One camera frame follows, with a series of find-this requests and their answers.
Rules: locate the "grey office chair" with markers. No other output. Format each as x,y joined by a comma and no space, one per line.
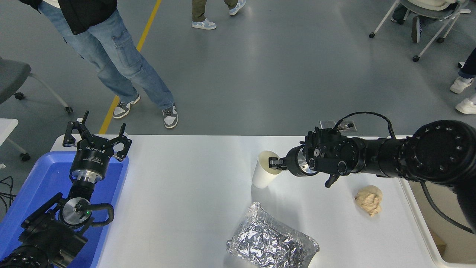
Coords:
15,76

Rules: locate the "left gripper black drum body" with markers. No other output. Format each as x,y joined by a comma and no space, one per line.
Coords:
91,157

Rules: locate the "crumpled tan paper ball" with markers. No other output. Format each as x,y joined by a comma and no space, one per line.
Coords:
369,201

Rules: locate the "person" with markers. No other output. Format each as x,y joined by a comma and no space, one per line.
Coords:
200,11
416,29
466,74
111,56

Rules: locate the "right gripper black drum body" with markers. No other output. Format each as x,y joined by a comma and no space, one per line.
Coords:
293,162

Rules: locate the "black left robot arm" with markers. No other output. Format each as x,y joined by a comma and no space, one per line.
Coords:
44,230

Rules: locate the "metal floor socket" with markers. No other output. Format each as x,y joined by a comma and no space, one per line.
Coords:
327,124

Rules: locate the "blue plastic tray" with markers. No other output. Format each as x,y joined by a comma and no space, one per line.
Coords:
41,182

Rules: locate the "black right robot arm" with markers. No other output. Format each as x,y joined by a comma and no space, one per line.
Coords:
390,156

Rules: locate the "white paper cup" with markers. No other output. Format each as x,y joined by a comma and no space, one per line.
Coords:
262,175

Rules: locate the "large pale bin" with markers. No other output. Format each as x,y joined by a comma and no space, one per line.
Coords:
453,242

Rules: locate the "white-legged wheeled chair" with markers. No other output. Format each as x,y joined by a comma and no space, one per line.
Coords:
435,37

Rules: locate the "crumpled foil tray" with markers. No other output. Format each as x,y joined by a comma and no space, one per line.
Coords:
271,242

